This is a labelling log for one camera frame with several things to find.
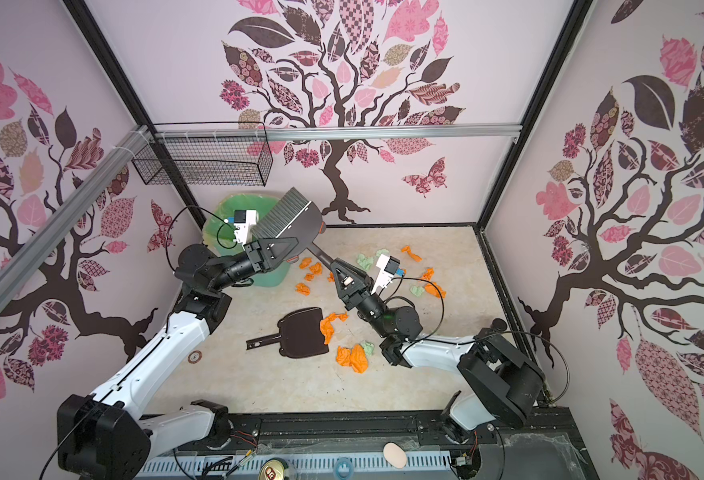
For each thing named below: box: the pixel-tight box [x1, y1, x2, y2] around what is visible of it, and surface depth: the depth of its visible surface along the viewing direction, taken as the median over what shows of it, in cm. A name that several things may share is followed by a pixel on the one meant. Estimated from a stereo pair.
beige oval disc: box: [383, 442, 407, 469], surface depth 71 cm
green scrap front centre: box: [360, 340, 375, 356], surface depth 89 cm
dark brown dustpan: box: [245, 307, 329, 358], surface depth 92 cm
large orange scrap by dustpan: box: [320, 312, 349, 345], surface depth 94 cm
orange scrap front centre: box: [336, 344, 368, 374], surface depth 87 cm
